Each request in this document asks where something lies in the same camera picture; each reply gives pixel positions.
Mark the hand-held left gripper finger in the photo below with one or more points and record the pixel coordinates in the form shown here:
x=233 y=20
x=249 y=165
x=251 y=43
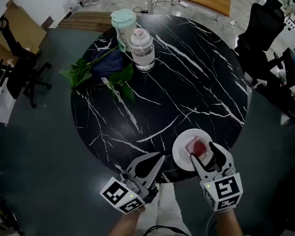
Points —
x=158 y=173
x=140 y=159

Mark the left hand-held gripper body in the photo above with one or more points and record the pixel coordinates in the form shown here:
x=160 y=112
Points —
x=123 y=195

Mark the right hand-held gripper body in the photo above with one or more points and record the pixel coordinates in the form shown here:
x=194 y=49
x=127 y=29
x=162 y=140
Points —
x=223 y=190

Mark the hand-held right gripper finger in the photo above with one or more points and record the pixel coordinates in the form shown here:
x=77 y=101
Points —
x=222 y=156
x=199 y=167

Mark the clear bag with red contents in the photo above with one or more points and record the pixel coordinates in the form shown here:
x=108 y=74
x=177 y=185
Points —
x=197 y=146

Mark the white round plate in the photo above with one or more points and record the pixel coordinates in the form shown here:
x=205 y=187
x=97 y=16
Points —
x=180 y=154

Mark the person's right forearm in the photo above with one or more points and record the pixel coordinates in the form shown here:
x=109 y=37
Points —
x=228 y=222

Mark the person's left forearm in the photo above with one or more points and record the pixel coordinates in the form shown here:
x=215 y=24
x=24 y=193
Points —
x=125 y=222

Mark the person's white trousers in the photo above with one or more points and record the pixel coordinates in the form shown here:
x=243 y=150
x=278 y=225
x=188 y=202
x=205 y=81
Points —
x=167 y=205

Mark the round black marble table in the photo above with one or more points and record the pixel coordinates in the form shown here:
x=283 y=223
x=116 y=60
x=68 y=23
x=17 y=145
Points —
x=174 y=87

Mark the black desk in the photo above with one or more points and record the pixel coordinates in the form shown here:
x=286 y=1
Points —
x=285 y=99

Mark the dark blue cloth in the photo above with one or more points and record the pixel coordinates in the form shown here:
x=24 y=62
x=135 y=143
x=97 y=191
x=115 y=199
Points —
x=105 y=63

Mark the green leafy plant stem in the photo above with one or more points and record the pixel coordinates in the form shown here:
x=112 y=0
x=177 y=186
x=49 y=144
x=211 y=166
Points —
x=82 y=74

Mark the clear jar white lid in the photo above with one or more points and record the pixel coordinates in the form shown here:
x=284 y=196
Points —
x=142 y=53

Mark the black mesh office chair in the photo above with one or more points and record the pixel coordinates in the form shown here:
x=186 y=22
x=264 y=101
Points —
x=260 y=45

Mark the white power strip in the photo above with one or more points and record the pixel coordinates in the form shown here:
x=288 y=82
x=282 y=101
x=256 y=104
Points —
x=232 y=23

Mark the mint green lidded cup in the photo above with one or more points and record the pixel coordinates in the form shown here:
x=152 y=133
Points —
x=124 y=24

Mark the white bathtub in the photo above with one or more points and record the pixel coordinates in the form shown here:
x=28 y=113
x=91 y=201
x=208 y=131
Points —
x=293 y=33

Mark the stack of wooden planks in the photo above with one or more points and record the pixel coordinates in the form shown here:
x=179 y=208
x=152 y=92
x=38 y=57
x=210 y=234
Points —
x=88 y=21

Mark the white panel with recess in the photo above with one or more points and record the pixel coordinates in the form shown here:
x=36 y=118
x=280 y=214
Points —
x=1 y=102

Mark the black high-back office chair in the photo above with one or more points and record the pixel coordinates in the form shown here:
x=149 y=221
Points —
x=17 y=65

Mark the brown cardboard sheets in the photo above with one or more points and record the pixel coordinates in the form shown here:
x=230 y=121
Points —
x=22 y=26

